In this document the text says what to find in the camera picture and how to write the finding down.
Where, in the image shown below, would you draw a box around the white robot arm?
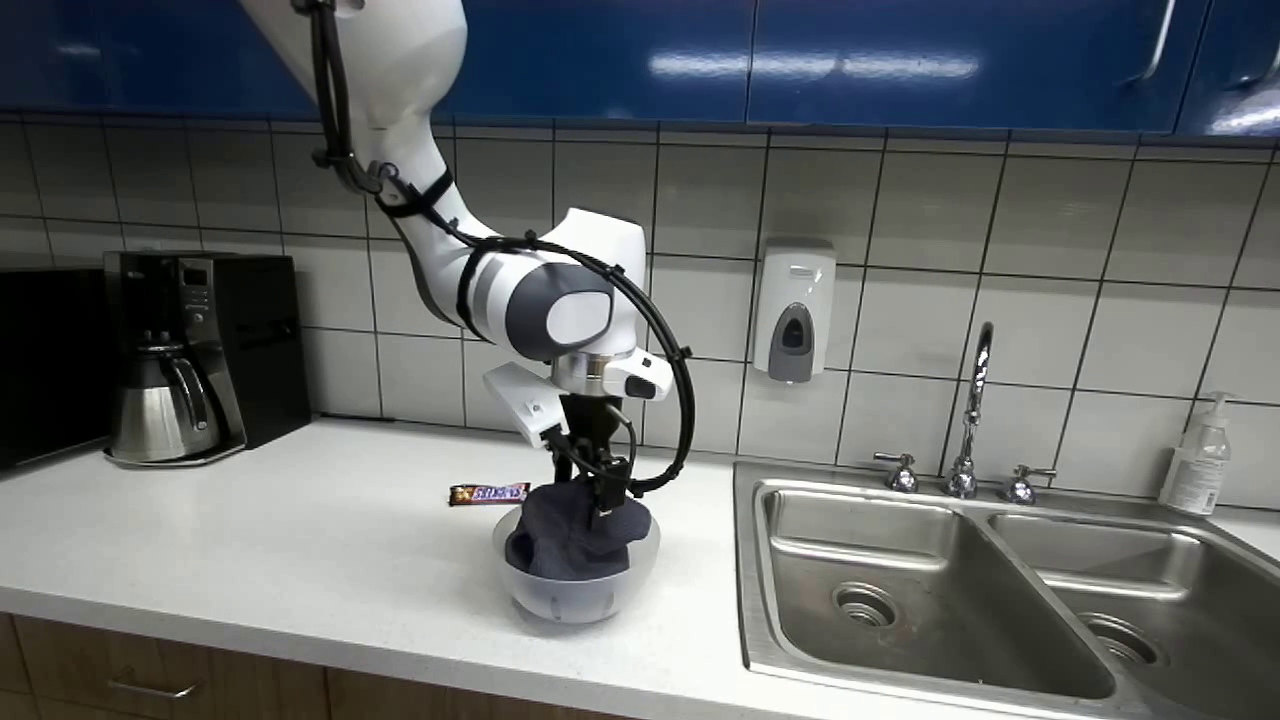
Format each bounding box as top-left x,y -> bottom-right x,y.
238,0 -> 670,515

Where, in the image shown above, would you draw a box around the white wall soap dispenser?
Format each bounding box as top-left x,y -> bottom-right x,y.
751,240 -> 837,384

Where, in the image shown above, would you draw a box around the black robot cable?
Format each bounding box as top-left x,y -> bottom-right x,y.
291,0 -> 700,500

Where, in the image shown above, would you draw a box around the wooden drawer with handle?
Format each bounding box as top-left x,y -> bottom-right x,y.
12,615 -> 328,720

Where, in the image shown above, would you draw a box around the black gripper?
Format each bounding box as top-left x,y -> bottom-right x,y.
552,397 -> 632,515

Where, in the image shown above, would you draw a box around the black steel coffee maker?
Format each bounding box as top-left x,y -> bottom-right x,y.
107,250 -> 312,465

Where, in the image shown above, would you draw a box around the stainless steel double sink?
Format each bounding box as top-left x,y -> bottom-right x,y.
730,466 -> 1280,720

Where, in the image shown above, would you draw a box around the clear soap pump bottle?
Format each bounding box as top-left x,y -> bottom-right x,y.
1160,397 -> 1232,515

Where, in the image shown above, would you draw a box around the blue upper cabinets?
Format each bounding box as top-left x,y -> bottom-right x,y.
0,0 -> 1280,140

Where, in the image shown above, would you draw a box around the gray towel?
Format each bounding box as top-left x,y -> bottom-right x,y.
503,482 -> 653,581

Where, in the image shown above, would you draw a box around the clear plastic bowl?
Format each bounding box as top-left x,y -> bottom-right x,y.
490,511 -> 659,629

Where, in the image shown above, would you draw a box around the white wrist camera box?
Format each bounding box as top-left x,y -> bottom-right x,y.
482,362 -> 569,446

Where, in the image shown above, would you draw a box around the candy bar wrapper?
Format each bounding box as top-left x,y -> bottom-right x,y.
447,482 -> 531,507

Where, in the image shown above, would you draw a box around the steel coffee carafe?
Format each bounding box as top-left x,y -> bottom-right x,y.
107,344 -> 218,466

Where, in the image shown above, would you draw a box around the chrome sink faucet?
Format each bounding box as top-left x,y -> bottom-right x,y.
876,324 -> 1053,503

